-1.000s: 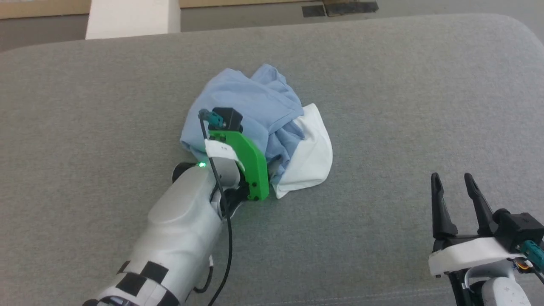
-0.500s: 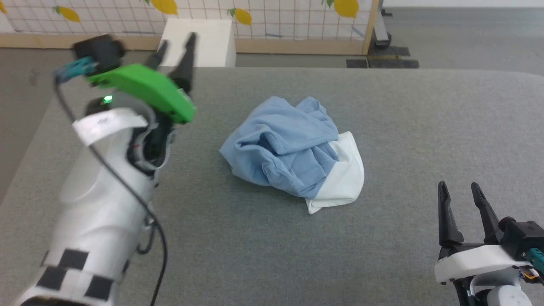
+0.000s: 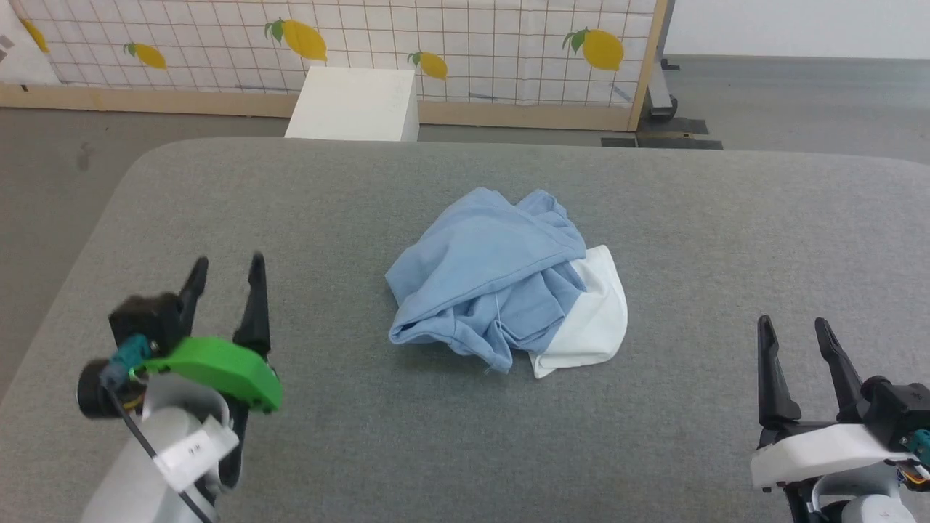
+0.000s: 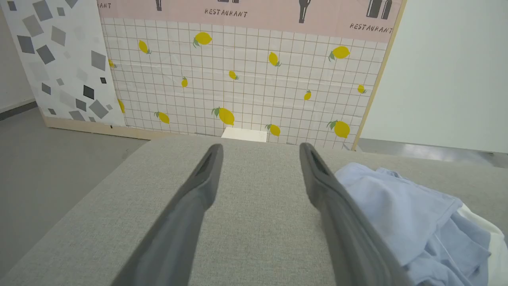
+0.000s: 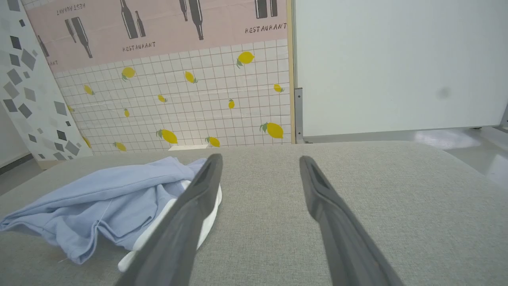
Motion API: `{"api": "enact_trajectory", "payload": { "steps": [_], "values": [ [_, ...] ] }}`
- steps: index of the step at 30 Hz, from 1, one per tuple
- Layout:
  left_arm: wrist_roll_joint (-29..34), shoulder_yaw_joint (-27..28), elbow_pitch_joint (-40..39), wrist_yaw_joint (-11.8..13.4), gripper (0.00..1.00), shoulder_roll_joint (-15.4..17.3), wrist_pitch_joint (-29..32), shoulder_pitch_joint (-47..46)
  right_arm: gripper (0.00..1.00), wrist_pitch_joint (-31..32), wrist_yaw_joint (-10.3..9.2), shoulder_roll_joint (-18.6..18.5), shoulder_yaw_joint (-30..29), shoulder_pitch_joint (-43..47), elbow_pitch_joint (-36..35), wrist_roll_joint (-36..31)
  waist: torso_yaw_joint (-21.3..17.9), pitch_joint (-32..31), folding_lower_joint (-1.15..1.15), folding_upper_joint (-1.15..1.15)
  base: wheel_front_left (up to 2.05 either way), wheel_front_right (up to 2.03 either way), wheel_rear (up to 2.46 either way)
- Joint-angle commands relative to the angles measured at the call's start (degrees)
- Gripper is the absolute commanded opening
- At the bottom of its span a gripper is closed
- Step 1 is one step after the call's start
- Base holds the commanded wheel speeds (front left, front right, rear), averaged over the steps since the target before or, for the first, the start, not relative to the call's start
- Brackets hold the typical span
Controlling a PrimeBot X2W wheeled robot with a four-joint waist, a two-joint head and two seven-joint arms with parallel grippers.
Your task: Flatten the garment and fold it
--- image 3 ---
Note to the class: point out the black floor mats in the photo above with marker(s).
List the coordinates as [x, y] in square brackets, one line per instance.
[676, 138]

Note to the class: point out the light blue and white garment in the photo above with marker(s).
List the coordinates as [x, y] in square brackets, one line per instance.
[487, 269]

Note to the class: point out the white box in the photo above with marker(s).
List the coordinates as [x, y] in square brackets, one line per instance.
[352, 102]

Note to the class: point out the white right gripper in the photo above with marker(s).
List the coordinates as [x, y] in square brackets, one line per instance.
[821, 450]

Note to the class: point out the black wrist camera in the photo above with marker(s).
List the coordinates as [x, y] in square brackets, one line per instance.
[897, 407]
[149, 316]

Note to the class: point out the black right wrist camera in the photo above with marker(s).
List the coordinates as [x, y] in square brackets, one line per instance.
[897, 407]

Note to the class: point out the white board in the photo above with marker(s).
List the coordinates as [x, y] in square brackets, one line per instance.
[25, 65]

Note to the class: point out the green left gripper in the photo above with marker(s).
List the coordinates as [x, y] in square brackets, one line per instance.
[218, 363]

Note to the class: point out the grey metal stand foot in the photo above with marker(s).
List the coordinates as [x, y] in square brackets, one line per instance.
[660, 94]

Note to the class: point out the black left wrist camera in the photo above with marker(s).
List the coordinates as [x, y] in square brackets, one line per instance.
[149, 316]

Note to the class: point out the lemon print partition screen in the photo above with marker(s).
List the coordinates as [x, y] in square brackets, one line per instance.
[472, 43]

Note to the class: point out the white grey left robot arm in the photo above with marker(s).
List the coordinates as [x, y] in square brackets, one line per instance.
[138, 472]

